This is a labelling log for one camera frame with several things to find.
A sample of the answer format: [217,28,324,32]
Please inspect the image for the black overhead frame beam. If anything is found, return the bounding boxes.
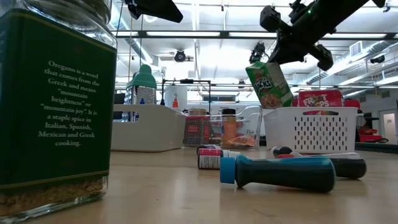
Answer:
[114,30,398,40]

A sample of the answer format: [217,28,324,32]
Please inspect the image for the red dropper bottle white cap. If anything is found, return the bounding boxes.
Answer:
[197,147,241,170]

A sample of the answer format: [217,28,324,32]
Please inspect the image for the blue gel tube blue cap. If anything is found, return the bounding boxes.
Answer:
[220,154,337,193]

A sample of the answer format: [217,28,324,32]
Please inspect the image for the red storage bins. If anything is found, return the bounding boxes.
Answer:
[357,128,384,143]

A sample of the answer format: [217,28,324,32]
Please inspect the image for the silver ventilation duct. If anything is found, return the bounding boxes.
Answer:
[306,40,398,86]

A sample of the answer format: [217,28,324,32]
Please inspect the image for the grey plastic bin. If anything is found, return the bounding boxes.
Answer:
[111,103,188,153]

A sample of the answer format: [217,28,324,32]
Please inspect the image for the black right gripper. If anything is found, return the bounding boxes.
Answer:
[259,0,346,72]

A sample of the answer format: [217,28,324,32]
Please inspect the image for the purple dropper bottle white cap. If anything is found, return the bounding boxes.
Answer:
[196,144,222,151]

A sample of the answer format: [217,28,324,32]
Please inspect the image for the white door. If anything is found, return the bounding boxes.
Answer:
[379,108,398,144]

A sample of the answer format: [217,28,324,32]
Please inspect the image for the green Apple Jacks box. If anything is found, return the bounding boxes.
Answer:
[244,60,294,110]

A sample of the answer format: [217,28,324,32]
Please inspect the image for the orange spice jar black lid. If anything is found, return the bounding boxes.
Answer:
[221,108,238,147]

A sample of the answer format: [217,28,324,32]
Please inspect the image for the orange seasoning packet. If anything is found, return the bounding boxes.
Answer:
[231,134,256,148]

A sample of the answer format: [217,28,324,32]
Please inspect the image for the red Froot Loops box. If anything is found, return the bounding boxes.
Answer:
[297,89,344,116]
[343,98,361,109]

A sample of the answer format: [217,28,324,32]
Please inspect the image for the green-label oregano glass jar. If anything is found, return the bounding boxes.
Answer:
[0,0,118,223]

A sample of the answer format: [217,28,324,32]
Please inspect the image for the black aluminium table frame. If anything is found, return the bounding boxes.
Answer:
[356,142,398,154]

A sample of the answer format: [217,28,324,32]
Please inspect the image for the dark dropper bottle white cap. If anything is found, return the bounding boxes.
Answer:
[269,146,303,158]

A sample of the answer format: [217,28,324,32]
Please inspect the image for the white perforated plastic basket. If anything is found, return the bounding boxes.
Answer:
[262,106,359,154]

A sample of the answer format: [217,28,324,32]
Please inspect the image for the brown-lid spice jar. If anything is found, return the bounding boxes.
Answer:
[187,108,208,118]

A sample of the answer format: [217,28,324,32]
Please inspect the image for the black ceiling camera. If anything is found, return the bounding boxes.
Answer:
[248,42,271,65]
[174,49,187,63]
[369,54,386,65]

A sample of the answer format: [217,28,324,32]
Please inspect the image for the clear plastic bin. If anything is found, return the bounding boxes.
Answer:
[182,105,264,150]

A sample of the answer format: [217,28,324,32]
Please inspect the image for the black rectangular stand frame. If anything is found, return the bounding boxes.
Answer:
[160,78,212,106]

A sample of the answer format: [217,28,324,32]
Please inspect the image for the teal-handled metal box grater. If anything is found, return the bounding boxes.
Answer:
[124,64,158,122]

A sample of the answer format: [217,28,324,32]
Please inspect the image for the white pillar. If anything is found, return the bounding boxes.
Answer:
[164,85,188,108]

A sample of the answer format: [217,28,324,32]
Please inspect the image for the red paprika tin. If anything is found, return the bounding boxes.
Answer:
[183,114,213,147]

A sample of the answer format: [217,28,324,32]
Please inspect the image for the dark gel tube red cap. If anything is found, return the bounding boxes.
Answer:
[277,152,368,180]

